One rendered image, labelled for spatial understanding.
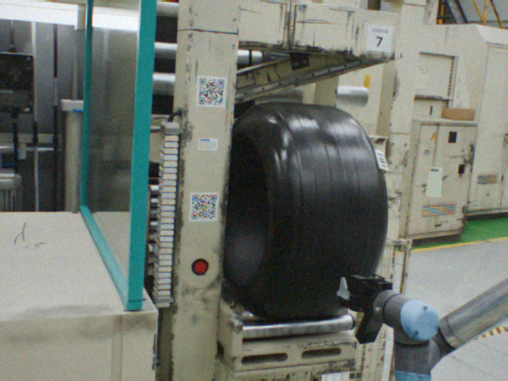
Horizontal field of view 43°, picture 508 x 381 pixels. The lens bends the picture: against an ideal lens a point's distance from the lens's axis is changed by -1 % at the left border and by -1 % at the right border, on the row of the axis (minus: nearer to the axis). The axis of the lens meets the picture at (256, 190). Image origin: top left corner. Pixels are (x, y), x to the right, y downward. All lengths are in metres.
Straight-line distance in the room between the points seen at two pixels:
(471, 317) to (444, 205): 5.30
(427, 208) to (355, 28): 4.60
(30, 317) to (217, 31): 1.00
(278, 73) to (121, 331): 1.41
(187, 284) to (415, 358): 0.62
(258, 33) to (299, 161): 0.52
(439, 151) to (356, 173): 4.94
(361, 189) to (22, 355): 1.00
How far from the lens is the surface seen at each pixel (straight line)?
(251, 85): 2.08
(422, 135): 6.31
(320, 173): 1.56
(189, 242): 1.67
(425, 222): 6.58
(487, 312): 1.46
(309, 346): 1.78
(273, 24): 1.95
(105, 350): 0.83
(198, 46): 1.61
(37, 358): 0.83
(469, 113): 6.85
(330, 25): 2.03
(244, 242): 2.06
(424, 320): 1.36
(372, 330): 1.55
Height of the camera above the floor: 1.57
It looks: 10 degrees down
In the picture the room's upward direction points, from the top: 4 degrees clockwise
